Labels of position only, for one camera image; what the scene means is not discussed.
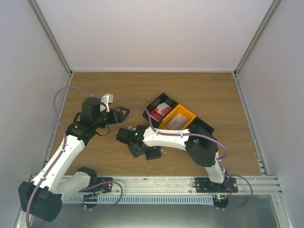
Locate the red card stack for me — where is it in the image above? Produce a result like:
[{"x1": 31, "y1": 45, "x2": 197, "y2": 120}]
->
[{"x1": 150, "y1": 103, "x2": 172, "y2": 122}]

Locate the orange card bin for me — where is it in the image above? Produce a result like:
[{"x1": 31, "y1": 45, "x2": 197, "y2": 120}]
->
[{"x1": 158, "y1": 104, "x2": 197, "y2": 130}]

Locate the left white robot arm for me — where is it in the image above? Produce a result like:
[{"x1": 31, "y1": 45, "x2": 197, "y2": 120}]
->
[{"x1": 18, "y1": 95, "x2": 130, "y2": 222}]

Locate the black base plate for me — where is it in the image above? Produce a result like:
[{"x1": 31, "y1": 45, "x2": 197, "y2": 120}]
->
[
  {"x1": 79, "y1": 177, "x2": 113, "y2": 194},
  {"x1": 192, "y1": 178, "x2": 238, "y2": 193}
]

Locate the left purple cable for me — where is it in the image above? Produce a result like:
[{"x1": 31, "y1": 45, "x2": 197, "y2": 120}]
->
[{"x1": 25, "y1": 85, "x2": 123, "y2": 228}]

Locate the black card bin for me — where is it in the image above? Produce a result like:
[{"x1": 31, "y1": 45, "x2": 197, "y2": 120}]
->
[
  {"x1": 146, "y1": 93, "x2": 179, "y2": 128},
  {"x1": 187, "y1": 116, "x2": 215, "y2": 135}
]

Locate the aluminium rail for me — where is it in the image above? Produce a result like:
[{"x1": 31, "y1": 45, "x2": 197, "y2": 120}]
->
[{"x1": 29, "y1": 174, "x2": 283, "y2": 195}]

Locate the grey slotted cable duct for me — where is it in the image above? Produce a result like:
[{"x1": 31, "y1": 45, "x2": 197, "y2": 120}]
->
[{"x1": 67, "y1": 194, "x2": 213, "y2": 206}]

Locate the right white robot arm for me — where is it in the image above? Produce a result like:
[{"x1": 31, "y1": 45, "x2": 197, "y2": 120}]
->
[{"x1": 116, "y1": 125, "x2": 228, "y2": 192}]

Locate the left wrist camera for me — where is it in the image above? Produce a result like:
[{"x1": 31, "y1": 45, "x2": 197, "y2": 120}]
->
[{"x1": 100, "y1": 93, "x2": 114, "y2": 112}]

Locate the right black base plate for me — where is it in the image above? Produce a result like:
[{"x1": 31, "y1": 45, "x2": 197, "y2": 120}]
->
[{"x1": 192, "y1": 178, "x2": 238, "y2": 193}]

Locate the right frame post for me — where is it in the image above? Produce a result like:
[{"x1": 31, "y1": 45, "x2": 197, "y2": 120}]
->
[{"x1": 233, "y1": 0, "x2": 282, "y2": 77}]

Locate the white VIP card stack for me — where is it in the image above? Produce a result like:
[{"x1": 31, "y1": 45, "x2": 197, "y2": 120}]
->
[{"x1": 166, "y1": 114, "x2": 188, "y2": 130}]

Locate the black leather card holder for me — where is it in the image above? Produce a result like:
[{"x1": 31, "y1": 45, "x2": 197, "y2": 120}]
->
[{"x1": 144, "y1": 146, "x2": 162, "y2": 160}]

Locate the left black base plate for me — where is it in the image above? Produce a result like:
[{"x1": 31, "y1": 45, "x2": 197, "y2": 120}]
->
[{"x1": 79, "y1": 177, "x2": 113, "y2": 194}]

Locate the frame post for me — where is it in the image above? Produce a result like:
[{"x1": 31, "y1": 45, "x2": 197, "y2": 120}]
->
[
  {"x1": 28, "y1": 0, "x2": 73, "y2": 77},
  {"x1": 233, "y1": 0, "x2": 282, "y2": 77}
]

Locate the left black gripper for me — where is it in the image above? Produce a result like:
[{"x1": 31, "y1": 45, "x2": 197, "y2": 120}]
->
[{"x1": 94, "y1": 106, "x2": 130, "y2": 129}]

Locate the left frame post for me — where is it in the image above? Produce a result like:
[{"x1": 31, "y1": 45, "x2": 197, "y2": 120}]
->
[{"x1": 28, "y1": 0, "x2": 73, "y2": 77}]

